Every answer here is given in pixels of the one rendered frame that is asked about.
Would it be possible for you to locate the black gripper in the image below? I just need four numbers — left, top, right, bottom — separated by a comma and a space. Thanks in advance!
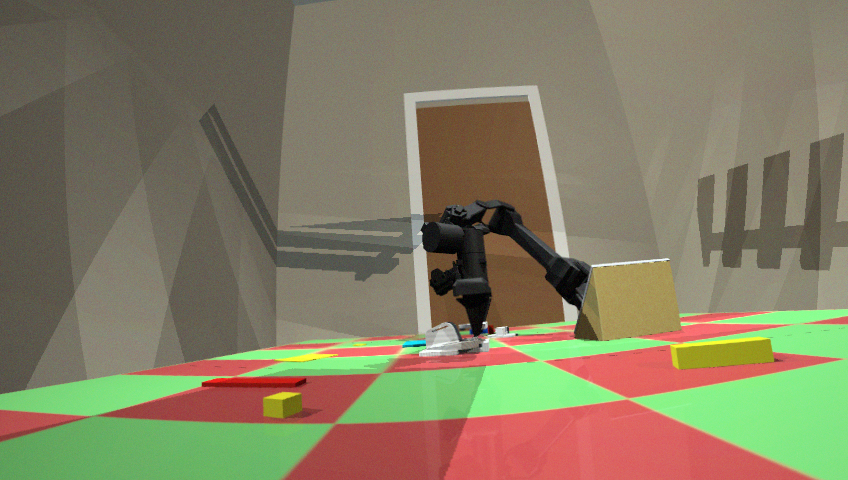
453, 253, 492, 336

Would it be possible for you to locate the red flat bar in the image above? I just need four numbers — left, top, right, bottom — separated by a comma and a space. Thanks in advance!
201, 378, 306, 388

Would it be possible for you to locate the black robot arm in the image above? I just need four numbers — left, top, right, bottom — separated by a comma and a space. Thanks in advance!
421, 199, 591, 312

